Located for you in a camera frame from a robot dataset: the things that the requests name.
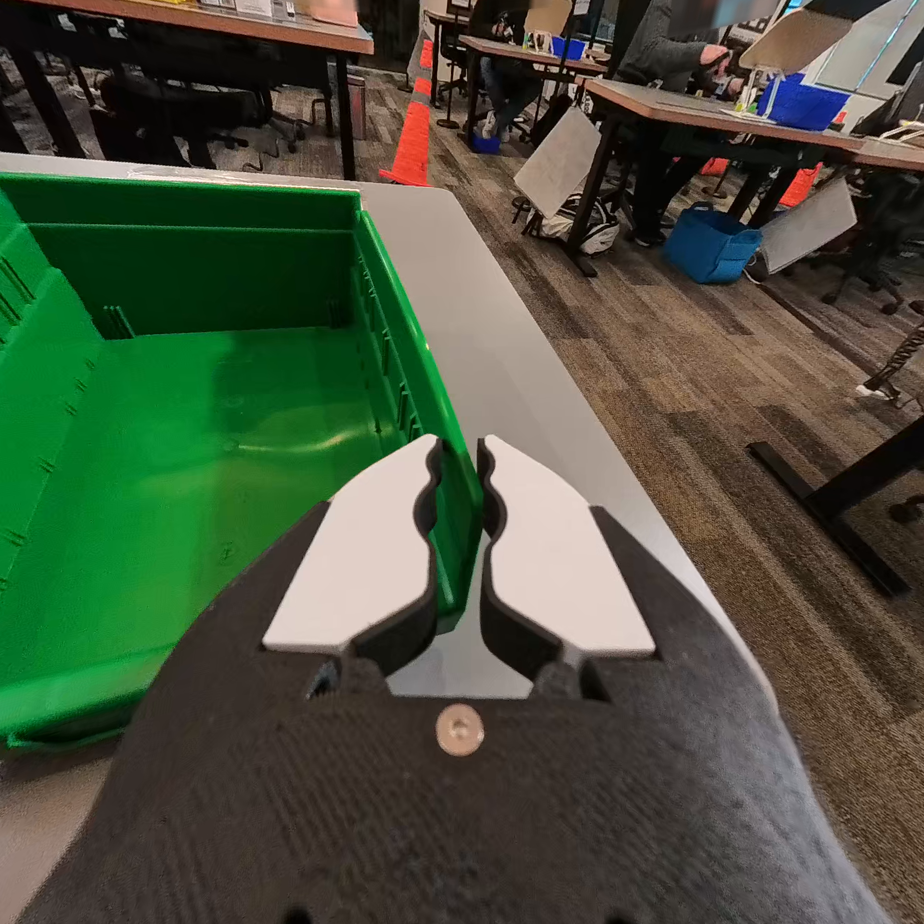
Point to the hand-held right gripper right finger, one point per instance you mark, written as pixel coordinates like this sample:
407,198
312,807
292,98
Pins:
563,570

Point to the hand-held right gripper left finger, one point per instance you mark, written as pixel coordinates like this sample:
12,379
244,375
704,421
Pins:
361,570

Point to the green plastic bin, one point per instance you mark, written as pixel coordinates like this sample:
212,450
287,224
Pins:
180,469

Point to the white black backpack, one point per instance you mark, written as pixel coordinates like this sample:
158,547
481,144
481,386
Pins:
592,227

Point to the blue bag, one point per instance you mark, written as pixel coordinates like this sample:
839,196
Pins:
704,249

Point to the grey panel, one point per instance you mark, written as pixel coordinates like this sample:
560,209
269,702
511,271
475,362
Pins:
808,231
556,166

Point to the small blue box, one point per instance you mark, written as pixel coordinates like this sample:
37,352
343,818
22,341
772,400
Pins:
487,143

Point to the orange traffic cone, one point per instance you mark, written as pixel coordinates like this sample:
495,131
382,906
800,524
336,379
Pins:
413,137

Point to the small orange cone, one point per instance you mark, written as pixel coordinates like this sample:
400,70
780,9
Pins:
800,186

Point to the silver trash can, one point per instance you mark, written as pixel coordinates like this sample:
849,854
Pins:
356,101

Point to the black office chair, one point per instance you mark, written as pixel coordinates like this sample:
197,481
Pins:
180,108
881,216

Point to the long wooden office desk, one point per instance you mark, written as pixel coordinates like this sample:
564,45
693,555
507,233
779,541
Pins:
686,108

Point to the blue storage bin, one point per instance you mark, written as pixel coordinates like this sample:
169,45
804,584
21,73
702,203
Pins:
801,105

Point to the small blue bin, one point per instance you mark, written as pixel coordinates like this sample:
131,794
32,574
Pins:
569,47

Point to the wooden side desk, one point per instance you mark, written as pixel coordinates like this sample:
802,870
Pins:
216,21

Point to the brown cardboard box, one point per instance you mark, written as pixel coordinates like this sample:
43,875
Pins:
787,40

